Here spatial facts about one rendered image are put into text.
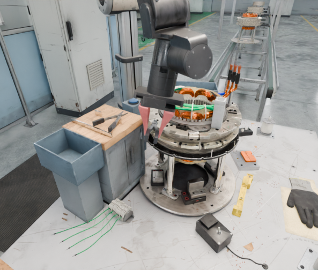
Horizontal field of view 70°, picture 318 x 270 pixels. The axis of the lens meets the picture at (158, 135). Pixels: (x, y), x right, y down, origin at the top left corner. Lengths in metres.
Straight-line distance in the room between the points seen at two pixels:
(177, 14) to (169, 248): 0.63
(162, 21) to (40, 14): 2.60
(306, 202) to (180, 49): 0.77
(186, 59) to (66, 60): 2.57
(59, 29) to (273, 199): 2.53
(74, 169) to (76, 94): 2.40
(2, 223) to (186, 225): 1.55
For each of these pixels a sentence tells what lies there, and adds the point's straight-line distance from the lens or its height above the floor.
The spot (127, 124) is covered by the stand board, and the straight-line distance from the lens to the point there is 0.76.
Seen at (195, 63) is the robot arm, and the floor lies 1.34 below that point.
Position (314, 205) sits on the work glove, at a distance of 1.01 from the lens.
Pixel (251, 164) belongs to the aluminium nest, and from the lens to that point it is 1.08.
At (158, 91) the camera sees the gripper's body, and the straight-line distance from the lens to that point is 0.46.
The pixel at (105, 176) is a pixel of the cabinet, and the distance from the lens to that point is 0.78.
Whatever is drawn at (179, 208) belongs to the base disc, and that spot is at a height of 0.80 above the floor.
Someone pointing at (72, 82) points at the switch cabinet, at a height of 0.50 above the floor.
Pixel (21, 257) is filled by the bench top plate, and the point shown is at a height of 0.78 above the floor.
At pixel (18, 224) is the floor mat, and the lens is 2.04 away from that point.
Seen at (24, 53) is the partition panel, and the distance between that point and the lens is 3.13.
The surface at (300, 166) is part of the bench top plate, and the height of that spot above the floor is 0.78.
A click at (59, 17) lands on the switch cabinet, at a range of 2.81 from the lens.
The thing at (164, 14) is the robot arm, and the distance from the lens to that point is 0.43.
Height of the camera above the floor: 1.45
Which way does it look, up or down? 33 degrees down
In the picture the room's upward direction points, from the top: straight up
